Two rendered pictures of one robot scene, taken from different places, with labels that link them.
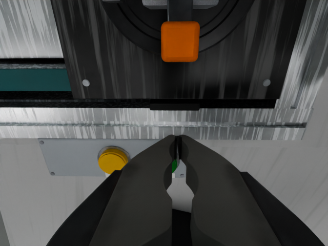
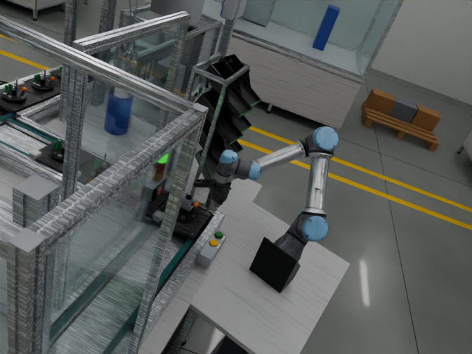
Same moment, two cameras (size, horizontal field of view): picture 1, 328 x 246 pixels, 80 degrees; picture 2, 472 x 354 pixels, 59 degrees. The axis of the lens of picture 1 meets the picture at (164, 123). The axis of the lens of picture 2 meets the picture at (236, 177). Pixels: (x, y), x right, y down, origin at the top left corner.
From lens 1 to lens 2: 2.06 m
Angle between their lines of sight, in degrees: 67
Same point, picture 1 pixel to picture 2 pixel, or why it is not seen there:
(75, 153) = (207, 249)
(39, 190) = (222, 303)
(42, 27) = (173, 244)
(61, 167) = (210, 255)
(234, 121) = (214, 220)
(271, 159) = (239, 232)
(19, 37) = (173, 248)
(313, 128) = (231, 221)
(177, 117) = (208, 227)
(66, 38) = (182, 231)
